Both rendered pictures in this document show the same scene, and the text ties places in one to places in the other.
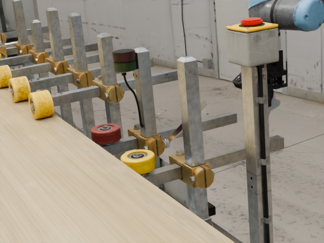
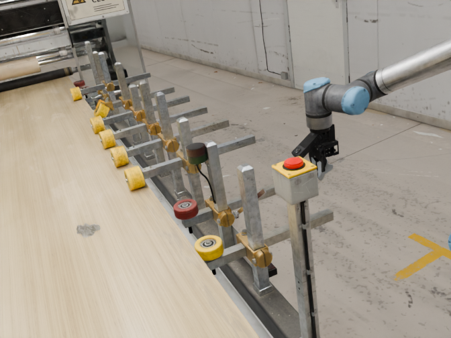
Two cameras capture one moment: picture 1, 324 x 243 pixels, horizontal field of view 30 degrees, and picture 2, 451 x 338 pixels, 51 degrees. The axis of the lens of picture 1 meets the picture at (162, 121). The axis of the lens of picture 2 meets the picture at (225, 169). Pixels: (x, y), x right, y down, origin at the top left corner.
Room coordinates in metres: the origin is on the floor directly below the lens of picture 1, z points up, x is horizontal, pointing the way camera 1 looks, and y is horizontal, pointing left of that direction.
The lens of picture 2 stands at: (0.22, -0.12, 1.66)
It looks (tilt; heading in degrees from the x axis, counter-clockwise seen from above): 26 degrees down; 5
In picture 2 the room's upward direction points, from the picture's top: 10 degrees counter-clockwise
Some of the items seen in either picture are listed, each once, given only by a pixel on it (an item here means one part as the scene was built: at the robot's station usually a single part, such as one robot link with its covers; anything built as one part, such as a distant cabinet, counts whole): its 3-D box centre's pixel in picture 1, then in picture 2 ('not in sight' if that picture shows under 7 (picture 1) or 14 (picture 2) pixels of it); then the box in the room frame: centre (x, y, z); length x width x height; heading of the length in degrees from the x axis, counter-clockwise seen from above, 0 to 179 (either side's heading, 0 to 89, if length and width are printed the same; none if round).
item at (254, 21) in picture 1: (251, 23); (293, 164); (1.11, -0.18, 1.22); 0.04 x 0.04 x 0.02
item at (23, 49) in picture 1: (23, 49); (126, 102); (2.72, 0.59, 0.95); 0.14 x 0.06 x 0.05; 26
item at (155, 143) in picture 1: (145, 141); (219, 212); (1.59, 0.05, 0.85); 0.14 x 0.06 x 0.05; 26
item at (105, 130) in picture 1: (107, 145); (188, 218); (1.56, 0.15, 0.85); 0.08 x 0.08 x 0.11
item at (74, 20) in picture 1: (83, 83); (170, 147); (2.02, 0.26, 0.93); 0.04 x 0.04 x 0.48; 26
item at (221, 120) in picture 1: (170, 133); (240, 201); (1.65, -0.02, 0.84); 0.43 x 0.03 x 0.04; 116
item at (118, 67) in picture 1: (125, 65); (197, 157); (1.55, 0.08, 1.08); 0.06 x 0.06 x 0.02
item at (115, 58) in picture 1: (124, 55); (195, 149); (1.55, 0.08, 1.10); 0.06 x 0.06 x 0.02
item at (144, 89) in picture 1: (148, 134); (221, 207); (1.57, 0.04, 0.87); 0.04 x 0.04 x 0.48; 26
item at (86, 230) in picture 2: not in sight; (86, 227); (1.48, 0.46, 0.91); 0.09 x 0.07 x 0.02; 51
